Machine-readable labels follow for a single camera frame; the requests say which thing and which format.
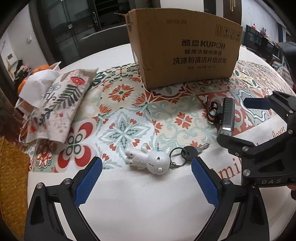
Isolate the orange fruit left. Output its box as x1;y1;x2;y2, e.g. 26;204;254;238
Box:
18;77;29;95

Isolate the brown cardboard box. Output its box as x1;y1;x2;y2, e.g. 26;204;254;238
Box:
124;8;242;89

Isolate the person's right hand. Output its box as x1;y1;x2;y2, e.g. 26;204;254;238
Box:
287;184;296;191

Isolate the black tv cabinet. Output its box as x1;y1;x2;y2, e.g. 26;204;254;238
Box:
243;25;280;65

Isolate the floral fabric tissue cover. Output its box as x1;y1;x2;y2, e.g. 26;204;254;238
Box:
26;69;97;144

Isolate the black bike light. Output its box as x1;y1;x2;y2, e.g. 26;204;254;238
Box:
206;97;235;137

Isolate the patterned table runner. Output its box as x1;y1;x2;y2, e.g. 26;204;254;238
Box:
26;60;293;172

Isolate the dark wooden door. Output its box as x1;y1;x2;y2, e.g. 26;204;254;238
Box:
223;0;242;25

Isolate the orange fruit right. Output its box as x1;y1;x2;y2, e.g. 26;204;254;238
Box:
31;64;52;75

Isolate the metal key ring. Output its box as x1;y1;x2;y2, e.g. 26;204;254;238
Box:
169;146;188;170

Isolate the grey dining chair left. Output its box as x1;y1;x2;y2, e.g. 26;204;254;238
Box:
78;25;130;58

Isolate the woven yellow placemat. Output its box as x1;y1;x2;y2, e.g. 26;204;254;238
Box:
1;137;29;240

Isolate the dark glass door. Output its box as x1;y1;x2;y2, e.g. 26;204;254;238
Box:
28;0;160;68

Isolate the white figurine keychain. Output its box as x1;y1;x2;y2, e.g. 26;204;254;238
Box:
125;143;171;175

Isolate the orange fruit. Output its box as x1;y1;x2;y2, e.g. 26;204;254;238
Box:
18;77;29;95
31;64;52;75

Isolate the white tissue paper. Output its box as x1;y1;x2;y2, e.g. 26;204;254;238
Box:
18;70;61;108

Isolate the white plastic fruit basket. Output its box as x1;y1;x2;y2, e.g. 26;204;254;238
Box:
15;61;61;113

